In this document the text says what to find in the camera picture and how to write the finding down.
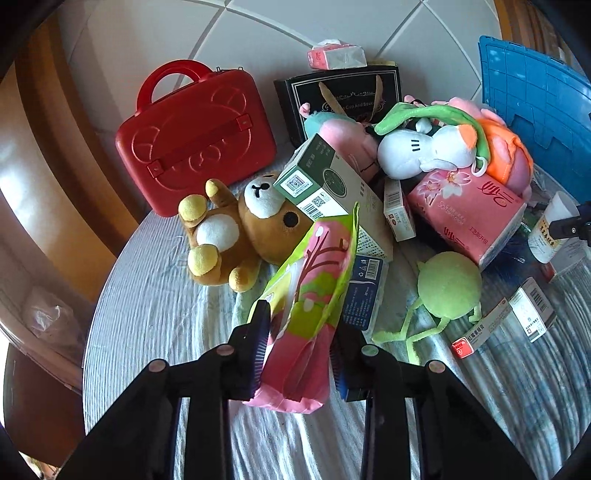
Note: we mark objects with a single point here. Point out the brown bear plush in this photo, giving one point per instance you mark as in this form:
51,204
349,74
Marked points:
258,221

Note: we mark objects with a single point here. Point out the light blue striped cloth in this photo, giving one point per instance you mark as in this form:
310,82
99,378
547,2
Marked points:
161,277

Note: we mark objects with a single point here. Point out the round green plush long legs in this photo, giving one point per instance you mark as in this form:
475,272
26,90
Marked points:
448,286

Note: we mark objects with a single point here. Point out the pig plush teal shirt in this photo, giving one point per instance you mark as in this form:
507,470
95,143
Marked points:
332,124

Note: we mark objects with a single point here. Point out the small red white box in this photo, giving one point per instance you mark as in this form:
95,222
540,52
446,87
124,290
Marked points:
399,212

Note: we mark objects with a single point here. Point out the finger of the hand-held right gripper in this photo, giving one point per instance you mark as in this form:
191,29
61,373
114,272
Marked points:
572,226

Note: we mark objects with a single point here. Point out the pink green floral packet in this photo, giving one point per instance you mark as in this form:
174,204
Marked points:
309,295

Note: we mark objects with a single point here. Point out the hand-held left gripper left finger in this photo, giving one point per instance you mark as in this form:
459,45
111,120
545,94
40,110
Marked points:
258,341

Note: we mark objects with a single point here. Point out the pig plush orange dress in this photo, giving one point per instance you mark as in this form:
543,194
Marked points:
508,152

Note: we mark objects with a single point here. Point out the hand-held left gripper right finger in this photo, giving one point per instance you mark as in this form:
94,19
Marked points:
353,364

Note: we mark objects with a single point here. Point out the red white tissue box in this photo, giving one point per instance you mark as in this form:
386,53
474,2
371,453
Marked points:
337,55

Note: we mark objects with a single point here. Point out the blue white carton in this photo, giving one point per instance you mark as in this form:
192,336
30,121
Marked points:
367,290

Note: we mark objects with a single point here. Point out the white barcode box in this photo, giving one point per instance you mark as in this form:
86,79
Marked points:
533,309

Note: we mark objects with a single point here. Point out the red white medicine box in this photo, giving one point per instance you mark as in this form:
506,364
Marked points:
480,327

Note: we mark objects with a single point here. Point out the white bottle yellow label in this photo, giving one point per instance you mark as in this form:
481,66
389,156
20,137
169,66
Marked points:
545,240

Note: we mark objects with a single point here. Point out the pink tissue pack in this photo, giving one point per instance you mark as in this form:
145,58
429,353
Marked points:
461,217

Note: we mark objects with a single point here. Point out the white plush green hood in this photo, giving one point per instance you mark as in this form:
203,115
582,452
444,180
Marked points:
415,147

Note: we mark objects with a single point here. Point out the clear plastic bag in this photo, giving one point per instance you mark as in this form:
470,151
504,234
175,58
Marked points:
55,318

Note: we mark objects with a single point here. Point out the blue plastic storage crate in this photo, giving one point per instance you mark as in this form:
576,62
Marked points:
521,92

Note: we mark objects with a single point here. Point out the black gift bag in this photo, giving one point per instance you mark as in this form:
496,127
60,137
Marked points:
300,97

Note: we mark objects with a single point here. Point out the green white carton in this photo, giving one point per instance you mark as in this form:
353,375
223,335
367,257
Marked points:
332,184

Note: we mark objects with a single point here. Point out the red toy suitcase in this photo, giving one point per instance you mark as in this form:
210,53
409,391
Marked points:
194,138

